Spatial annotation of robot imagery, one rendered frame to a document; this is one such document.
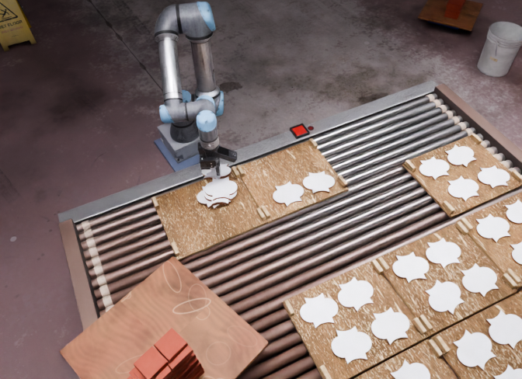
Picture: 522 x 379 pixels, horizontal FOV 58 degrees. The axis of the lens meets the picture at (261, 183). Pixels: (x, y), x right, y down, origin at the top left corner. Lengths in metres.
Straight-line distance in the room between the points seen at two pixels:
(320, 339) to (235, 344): 0.32
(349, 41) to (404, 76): 0.68
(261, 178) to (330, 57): 2.48
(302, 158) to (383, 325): 0.87
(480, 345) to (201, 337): 0.98
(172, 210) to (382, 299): 0.96
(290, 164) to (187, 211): 0.53
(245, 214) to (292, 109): 1.99
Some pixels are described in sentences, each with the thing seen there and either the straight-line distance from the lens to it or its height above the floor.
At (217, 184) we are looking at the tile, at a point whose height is 0.99.
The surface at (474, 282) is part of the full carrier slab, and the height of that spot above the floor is 0.95.
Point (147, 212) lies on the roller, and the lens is 2.15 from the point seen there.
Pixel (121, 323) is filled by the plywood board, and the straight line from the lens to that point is 1.77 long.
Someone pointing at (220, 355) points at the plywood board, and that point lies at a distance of 1.66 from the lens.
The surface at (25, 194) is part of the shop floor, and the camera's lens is 3.76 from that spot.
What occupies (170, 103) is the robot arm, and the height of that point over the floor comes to 1.38.
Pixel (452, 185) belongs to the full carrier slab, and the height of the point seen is 0.95.
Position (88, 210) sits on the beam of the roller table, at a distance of 2.25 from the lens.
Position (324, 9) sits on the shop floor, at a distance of 5.18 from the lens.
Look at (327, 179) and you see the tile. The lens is 2.17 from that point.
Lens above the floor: 2.60
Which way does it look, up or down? 51 degrees down
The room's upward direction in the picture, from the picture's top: 2 degrees counter-clockwise
